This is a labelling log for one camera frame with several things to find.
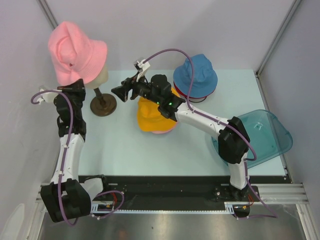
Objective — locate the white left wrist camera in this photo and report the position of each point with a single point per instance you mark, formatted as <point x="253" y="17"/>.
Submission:
<point x="47" y="97"/>

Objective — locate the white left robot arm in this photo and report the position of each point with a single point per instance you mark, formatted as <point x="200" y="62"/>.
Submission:
<point x="65" y="198"/>

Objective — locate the yellow hat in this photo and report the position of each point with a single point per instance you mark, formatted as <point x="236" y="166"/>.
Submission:
<point x="150" y="119"/>

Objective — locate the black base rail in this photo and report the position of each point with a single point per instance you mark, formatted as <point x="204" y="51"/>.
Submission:
<point x="173" y="193"/>

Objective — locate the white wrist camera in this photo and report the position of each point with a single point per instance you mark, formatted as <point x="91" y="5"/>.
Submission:
<point x="142" y="66"/>
<point x="47" y="97"/>

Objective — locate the red bucket hat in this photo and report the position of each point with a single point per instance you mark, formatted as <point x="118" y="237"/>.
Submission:
<point x="184" y="95"/>

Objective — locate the black wire hat stand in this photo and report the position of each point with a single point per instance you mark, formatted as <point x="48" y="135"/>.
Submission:
<point x="196" y="100"/>

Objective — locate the blue hat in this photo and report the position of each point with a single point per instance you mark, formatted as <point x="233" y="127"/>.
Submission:
<point x="205" y="79"/>

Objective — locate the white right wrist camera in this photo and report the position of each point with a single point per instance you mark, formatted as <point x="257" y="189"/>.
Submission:
<point x="142" y="66"/>

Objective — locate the brown wooden stand base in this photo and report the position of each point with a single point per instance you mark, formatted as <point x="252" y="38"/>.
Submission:
<point x="103" y="104"/>

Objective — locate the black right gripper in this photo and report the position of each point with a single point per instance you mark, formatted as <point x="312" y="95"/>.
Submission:
<point x="121" y="92"/>

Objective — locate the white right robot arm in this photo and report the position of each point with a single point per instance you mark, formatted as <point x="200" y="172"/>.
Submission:
<point x="231" y="135"/>

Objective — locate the teal plastic basket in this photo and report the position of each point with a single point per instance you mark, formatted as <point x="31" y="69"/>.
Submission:
<point x="268" y="137"/>

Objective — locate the beige mannequin head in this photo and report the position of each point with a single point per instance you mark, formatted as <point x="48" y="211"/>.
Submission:
<point x="101" y="78"/>

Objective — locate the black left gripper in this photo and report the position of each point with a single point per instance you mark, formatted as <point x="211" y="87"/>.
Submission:
<point x="77" y="88"/>

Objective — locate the pink bucket hat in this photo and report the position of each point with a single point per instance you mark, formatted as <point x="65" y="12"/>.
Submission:
<point x="165" y="131"/>

